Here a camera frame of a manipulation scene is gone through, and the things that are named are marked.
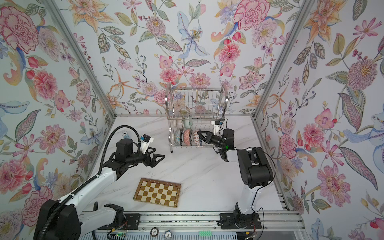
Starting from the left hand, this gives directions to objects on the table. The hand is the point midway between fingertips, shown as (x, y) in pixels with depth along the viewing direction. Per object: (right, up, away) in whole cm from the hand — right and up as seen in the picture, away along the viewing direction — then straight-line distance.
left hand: (160, 154), depth 80 cm
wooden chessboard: (-2, -21, 0) cm, 21 cm away
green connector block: (+23, -35, -10) cm, 43 cm away
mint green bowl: (+14, +17, +19) cm, 29 cm away
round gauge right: (+6, -34, -12) cm, 37 cm away
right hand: (+21, +11, +10) cm, 26 cm away
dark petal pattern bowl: (+7, +8, +12) cm, 16 cm away
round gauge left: (-1, -36, -8) cm, 37 cm away
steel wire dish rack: (+16, +29, +42) cm, 54 cm away
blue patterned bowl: (+20, +7, +11) cm, 24 cm away
